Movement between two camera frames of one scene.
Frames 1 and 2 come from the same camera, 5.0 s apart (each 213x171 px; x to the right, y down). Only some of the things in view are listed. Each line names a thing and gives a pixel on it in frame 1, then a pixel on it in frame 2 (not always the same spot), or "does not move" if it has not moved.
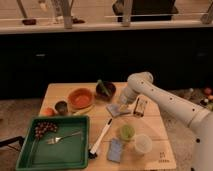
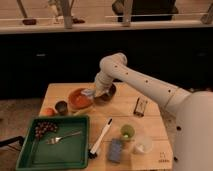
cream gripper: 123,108 → 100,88
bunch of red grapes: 43,126 does not move
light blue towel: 115,109 → 88,92
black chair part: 6,142 does not move
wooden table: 121,138 does not move
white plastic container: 143,143 does not move
